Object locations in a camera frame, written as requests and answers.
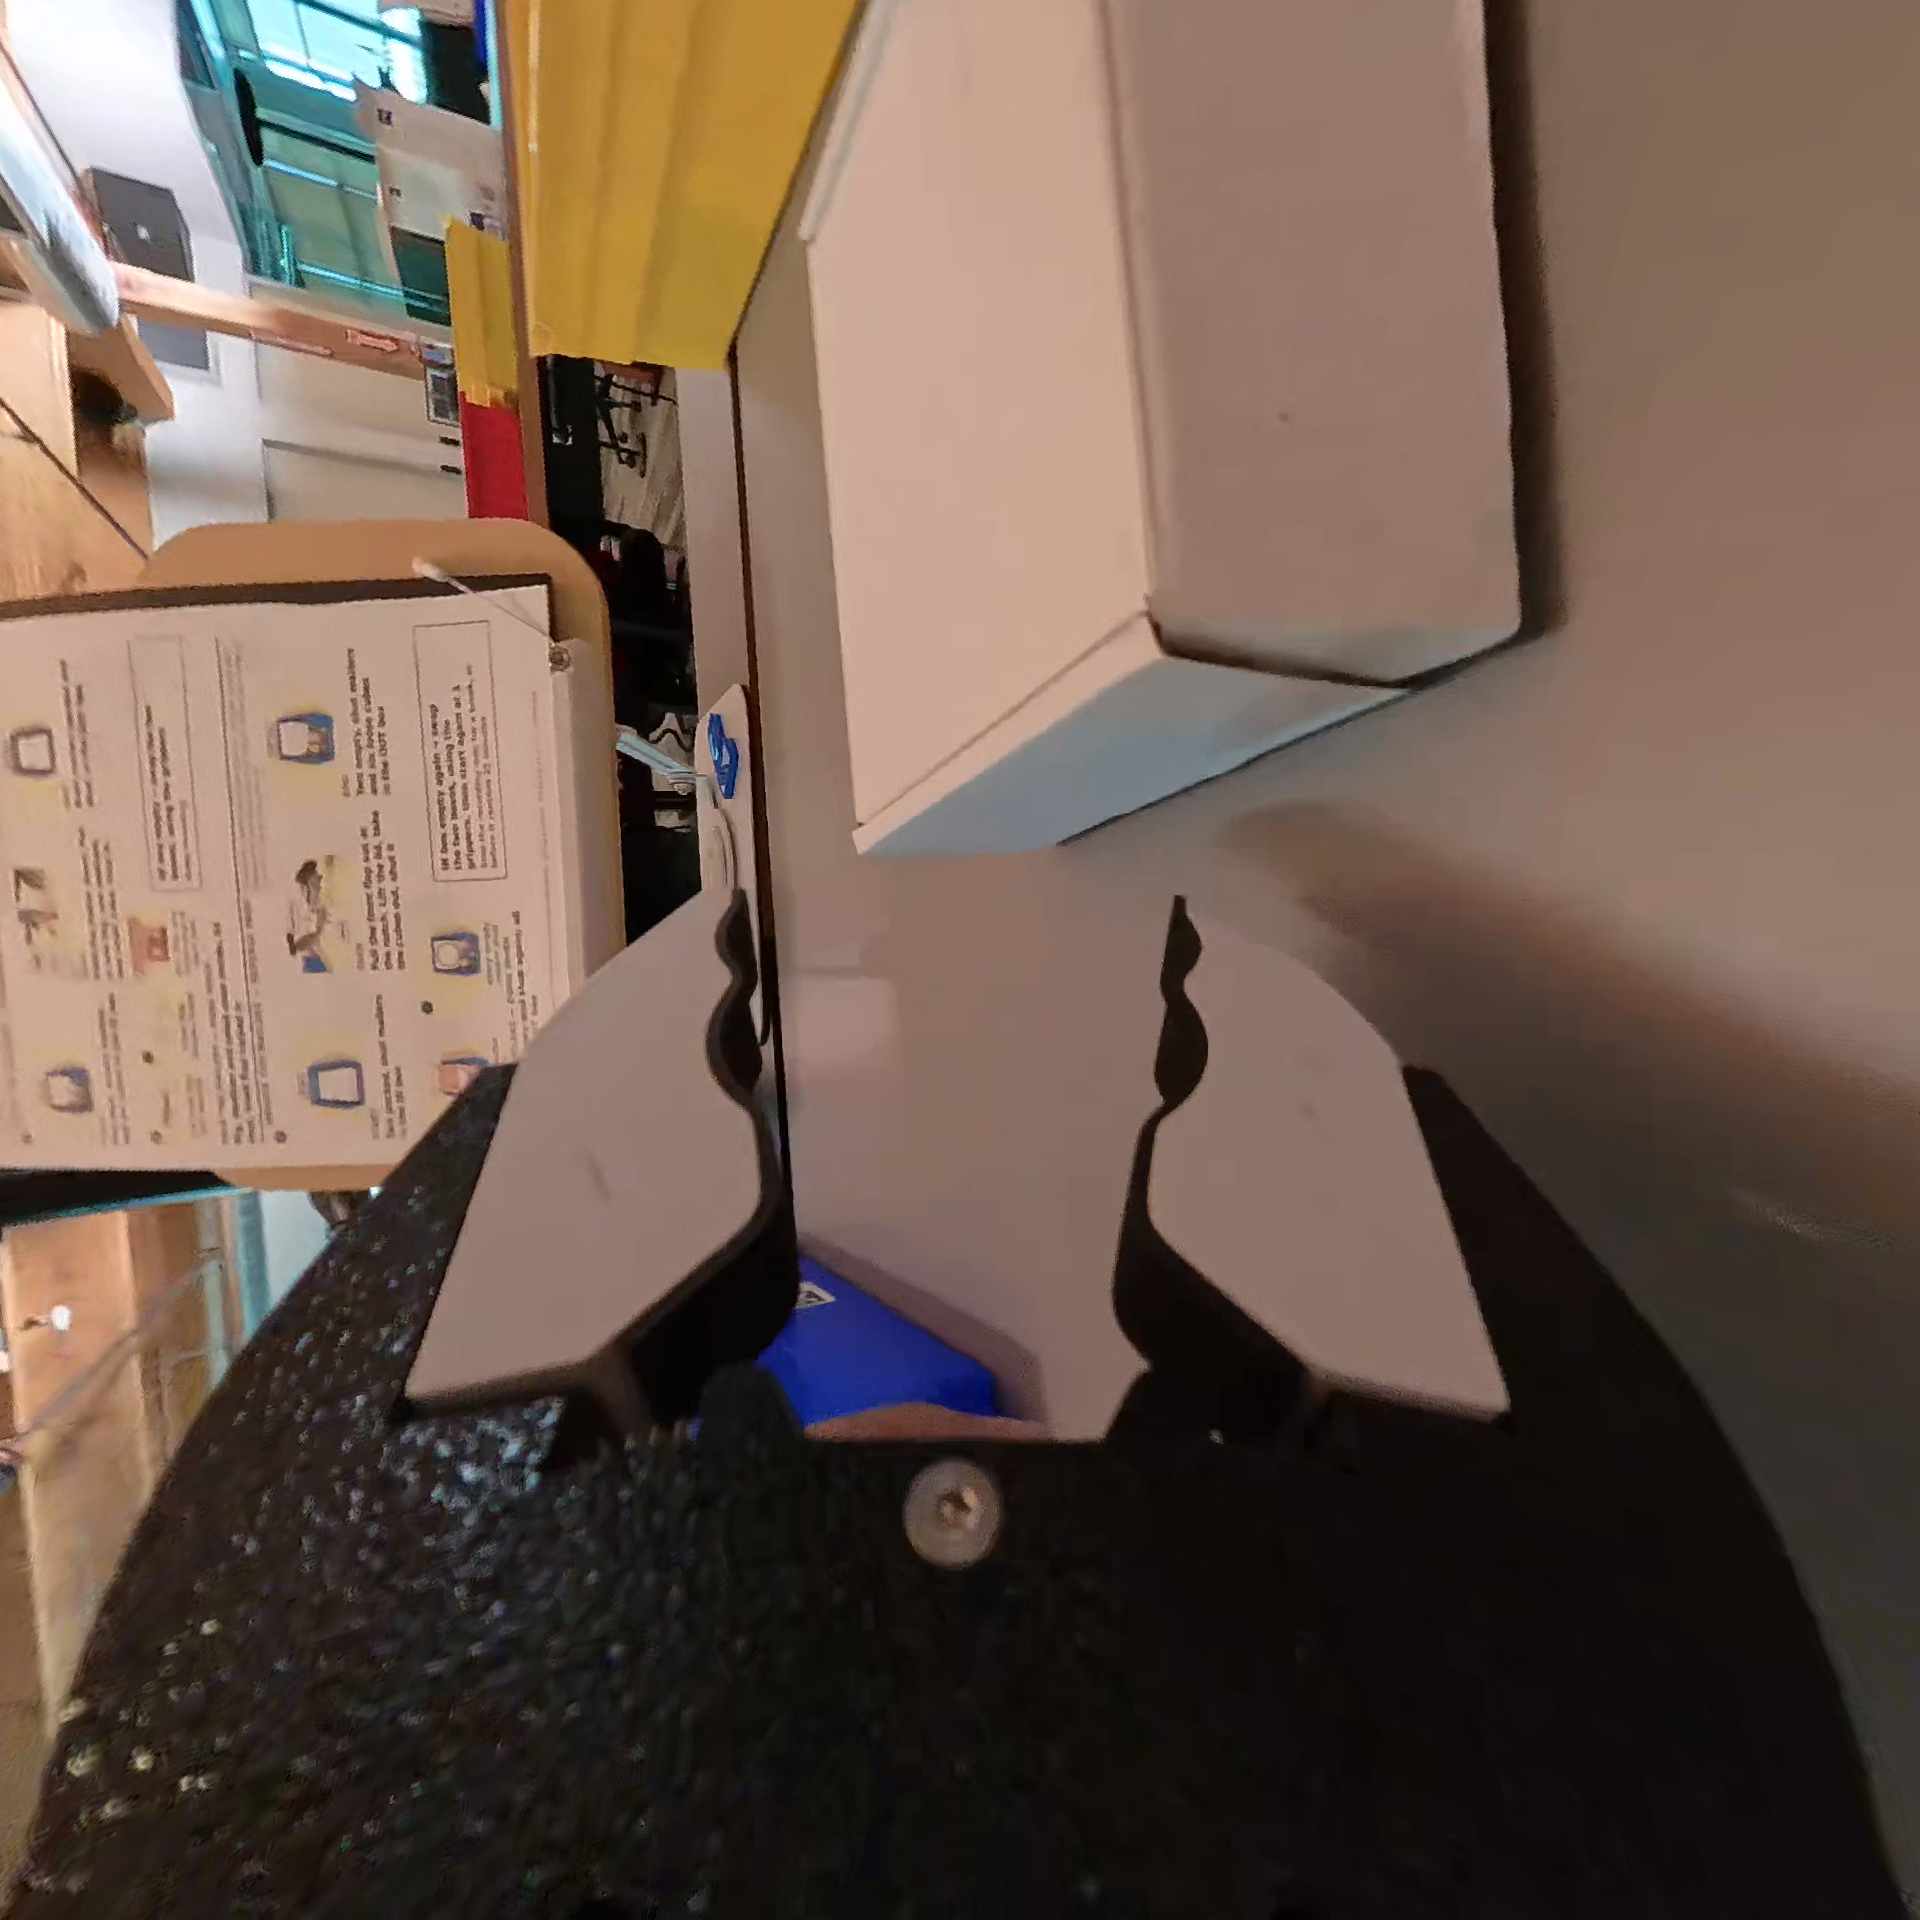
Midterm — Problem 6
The blue plastic bin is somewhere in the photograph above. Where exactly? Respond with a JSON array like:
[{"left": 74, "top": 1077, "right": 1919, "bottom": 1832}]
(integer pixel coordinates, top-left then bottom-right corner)
[{"left": 750, "top": 1253, "right": 1009, "bottom": 1425}]

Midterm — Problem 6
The large yellow plastic bin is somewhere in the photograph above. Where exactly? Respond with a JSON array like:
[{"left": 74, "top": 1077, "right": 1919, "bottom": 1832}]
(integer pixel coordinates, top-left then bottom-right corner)
[{"left": 504, "top": 0, "right": 865, "bottom": 361}]

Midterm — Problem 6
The white cardboard mailer box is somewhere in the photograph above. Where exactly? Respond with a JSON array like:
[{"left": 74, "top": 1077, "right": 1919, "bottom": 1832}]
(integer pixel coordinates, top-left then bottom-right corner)
[{"left": 801, "top": 0, "right": 1524, "bottom": 856}]

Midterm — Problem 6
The small yellow plastic bin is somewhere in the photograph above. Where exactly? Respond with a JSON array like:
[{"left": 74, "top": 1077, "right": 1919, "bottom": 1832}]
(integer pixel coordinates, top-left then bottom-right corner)
[{"left": 447, "top": 217, "right": 519, "bottom": 399}]

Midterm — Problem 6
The instruction sheet on board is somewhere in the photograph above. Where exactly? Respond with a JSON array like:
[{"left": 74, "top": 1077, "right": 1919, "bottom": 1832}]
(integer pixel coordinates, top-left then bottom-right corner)
[{"left": 0, "top": 517, "right": 628, "bottom": 1193}]

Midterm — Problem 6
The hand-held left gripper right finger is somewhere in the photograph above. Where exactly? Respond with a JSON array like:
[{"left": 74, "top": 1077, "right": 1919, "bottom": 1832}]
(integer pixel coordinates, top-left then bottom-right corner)
[{"left": 1113, "top": 896, "right": 1513, "bottom": 1425}]

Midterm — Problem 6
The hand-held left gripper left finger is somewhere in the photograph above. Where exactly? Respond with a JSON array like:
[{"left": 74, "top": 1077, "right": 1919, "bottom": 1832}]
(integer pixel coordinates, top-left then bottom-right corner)
[{"left": 406, "top": 886, "right": 801, "bottom": 1439}]

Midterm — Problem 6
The white stand base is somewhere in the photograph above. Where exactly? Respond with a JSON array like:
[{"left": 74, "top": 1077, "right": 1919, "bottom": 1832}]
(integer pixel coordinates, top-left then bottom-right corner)
[{"left": 692, "top": 680, "right": 775, "bottom": 916}]

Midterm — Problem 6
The red plastic bin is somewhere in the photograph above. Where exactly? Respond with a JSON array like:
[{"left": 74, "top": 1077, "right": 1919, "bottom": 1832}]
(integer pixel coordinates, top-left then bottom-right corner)
[{"left": 457, "top": 393, "right": 530, "bottom": 519}]

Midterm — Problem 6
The printed instruction sheet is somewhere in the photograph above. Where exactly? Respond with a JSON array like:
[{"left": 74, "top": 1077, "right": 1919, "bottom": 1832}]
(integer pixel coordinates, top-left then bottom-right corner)
[{"left": 0, "top": 585, "right": 578, "bottom": 1173}]

